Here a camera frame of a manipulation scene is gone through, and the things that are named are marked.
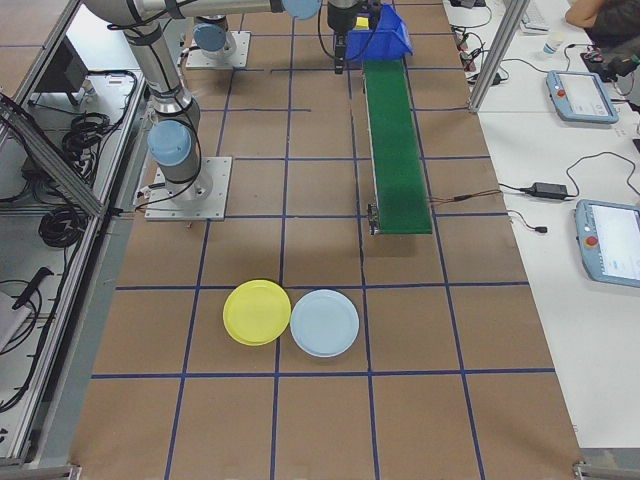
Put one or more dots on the person bare forearm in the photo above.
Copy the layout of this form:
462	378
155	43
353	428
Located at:
600	12

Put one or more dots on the light blue plate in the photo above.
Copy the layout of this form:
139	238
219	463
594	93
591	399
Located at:
325	324

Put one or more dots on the yellow plate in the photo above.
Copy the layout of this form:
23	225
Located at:
257	312

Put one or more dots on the blue plastic storage bin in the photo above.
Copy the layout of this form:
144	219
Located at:
385	42

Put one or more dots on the green conveyor belt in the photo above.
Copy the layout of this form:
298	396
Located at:
397	150

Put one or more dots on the black power plug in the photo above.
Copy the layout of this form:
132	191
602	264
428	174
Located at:
500	78

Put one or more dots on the white keyboard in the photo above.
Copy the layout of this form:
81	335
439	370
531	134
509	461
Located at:
535	17

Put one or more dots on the white paper cup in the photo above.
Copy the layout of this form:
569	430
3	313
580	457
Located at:
553	47

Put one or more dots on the black power adapter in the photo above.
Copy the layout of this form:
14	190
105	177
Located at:
550	190

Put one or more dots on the light blue teach pendant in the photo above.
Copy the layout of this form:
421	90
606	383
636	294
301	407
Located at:
615	245
582	97

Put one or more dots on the black box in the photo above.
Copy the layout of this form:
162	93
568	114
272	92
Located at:
65	75

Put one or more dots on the person dark clothing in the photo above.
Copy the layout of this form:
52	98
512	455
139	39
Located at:
620	37

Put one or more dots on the black electronic device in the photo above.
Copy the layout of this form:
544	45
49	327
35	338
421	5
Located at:
620	67

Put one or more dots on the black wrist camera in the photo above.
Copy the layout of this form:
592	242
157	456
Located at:
376	7

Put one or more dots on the white square base plate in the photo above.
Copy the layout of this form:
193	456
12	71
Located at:
242	50
217	200

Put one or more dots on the aluminium profile post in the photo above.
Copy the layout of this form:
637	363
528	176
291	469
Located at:
499	50

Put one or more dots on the metal bar frame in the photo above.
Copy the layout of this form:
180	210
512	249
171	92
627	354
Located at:
55	165

